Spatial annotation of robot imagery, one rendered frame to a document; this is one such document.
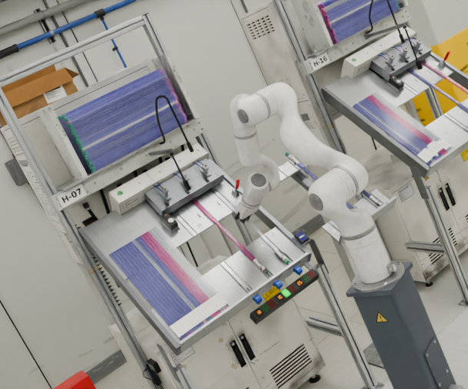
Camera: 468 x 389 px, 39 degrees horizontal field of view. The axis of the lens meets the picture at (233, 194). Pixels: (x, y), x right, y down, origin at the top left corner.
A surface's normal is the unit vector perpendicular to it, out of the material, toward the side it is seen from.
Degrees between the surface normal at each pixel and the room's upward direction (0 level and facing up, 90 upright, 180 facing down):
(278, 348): 90
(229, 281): 42
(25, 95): 80
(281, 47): 90
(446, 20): 90
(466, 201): 90
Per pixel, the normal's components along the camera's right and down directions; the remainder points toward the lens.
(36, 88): 0.44, -0.17
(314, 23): -0.77, 0.47
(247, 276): 0.02, -0.65
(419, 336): 0.72, -0.16
